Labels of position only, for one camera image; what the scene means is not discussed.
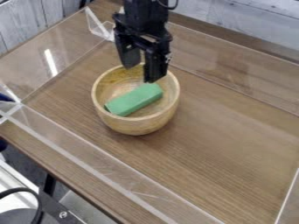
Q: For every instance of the black table leg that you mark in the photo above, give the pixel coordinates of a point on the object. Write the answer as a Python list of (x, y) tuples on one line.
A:
[(50, 184)]

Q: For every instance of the brown wooden bowl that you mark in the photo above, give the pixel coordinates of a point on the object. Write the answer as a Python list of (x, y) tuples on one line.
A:
[(118, 81)]

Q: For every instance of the green rectangular block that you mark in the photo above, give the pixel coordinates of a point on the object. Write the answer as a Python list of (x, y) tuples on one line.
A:
[(134, 100)]

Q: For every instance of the clear acrylic corner bracket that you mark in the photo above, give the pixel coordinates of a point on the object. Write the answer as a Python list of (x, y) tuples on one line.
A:
[(102, 29)]

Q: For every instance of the clear acrylic tray wall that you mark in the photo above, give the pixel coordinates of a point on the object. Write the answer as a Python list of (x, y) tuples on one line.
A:
[(219, 166)]

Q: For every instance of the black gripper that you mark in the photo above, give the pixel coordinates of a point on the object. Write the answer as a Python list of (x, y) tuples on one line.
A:
[(140, 31)]

